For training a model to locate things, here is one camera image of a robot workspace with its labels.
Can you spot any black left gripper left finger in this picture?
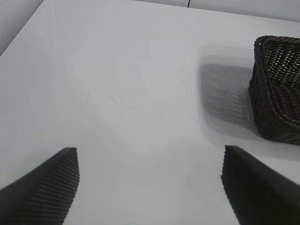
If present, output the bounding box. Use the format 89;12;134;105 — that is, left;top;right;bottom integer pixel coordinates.
0;147;80;225

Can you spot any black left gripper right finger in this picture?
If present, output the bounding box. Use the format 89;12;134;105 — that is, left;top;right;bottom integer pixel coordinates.
220;145;300;225

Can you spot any dark brown wicker basket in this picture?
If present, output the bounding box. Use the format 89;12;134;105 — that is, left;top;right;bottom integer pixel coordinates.
248;35;300;146

